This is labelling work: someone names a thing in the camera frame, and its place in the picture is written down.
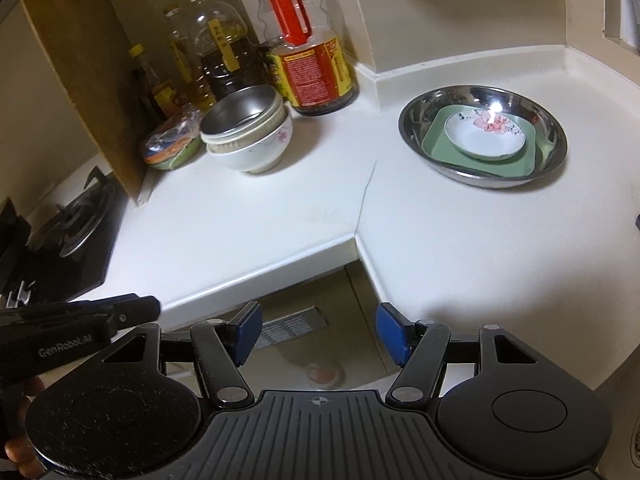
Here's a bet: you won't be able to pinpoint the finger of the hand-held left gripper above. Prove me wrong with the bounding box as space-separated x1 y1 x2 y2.
0 295 162 333

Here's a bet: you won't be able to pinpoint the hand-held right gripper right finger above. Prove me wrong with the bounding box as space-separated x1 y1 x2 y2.
376 302 544 406

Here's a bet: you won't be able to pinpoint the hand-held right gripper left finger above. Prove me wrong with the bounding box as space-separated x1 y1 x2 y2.
100 301 264 407

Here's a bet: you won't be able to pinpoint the white floral bowl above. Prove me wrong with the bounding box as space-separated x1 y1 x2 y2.
206 110 294 175

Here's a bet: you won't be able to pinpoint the cream bowl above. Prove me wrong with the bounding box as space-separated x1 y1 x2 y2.
205 110 292 155

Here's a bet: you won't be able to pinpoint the green square plate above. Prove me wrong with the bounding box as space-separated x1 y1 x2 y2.
421 105 539 177

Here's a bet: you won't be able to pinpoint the floral white plate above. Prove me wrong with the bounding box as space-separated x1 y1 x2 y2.
444 108 527 162

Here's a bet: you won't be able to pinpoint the large stainless steel basin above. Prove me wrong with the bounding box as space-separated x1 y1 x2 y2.
398 86 570 189

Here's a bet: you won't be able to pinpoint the stainless steel bowl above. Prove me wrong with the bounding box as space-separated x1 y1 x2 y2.
200 85 286 146

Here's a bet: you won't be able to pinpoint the plastic-wrapped colourful bowls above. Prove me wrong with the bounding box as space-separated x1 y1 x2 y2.
141 107 205 172

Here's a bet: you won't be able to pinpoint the person's left hand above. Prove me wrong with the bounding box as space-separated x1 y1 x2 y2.
2 377 47 476

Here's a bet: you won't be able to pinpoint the black gas stove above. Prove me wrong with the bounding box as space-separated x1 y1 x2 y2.
0 165 130 307

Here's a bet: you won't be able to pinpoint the small yellow-capped bottle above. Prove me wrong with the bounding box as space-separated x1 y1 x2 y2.
129 44 183 121

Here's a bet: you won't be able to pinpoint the yellow oil bottle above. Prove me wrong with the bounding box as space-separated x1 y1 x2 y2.
164 5 216 111

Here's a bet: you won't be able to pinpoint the wooden cutting board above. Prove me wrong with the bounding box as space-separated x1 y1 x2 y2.
12 0 148 206

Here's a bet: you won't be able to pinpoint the dark oil bottle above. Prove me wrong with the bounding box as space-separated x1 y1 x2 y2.
190 0 266 103

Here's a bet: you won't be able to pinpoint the large red-handled oil bottle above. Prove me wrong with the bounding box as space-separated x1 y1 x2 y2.
252 0 360 117

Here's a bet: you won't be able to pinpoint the window frame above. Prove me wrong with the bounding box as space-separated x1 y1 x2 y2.
602 0 640 55

